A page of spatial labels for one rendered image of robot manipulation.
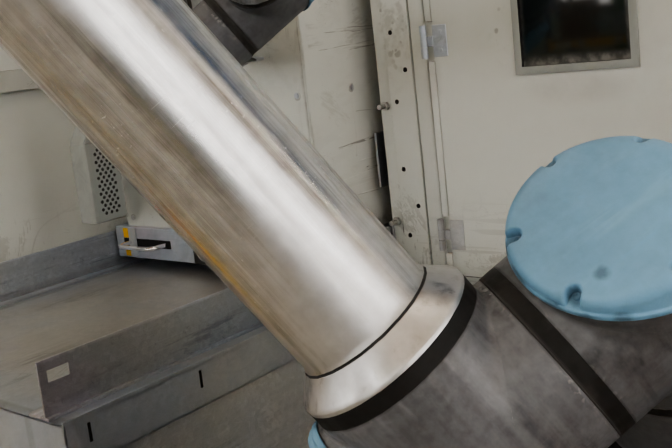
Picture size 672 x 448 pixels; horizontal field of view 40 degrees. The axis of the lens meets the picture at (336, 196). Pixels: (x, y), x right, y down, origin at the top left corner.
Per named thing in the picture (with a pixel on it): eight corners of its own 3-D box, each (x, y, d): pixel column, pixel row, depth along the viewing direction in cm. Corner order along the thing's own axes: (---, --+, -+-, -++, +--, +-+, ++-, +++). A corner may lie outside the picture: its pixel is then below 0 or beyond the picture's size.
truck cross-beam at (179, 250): (335, 277, 143) (330, 240, 142) (119, 256, 177) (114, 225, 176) (354, 269, 147) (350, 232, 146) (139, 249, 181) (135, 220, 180)
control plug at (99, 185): (96, 224, 163) (81, 127, 160) (80, 223, 166) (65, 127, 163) (131, 215, 169) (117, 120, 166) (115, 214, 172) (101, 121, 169)
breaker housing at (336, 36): (326, 247, 144) (289, -69, 136) (128, 232, 176) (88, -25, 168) (487, 185, 183) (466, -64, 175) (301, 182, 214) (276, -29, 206)
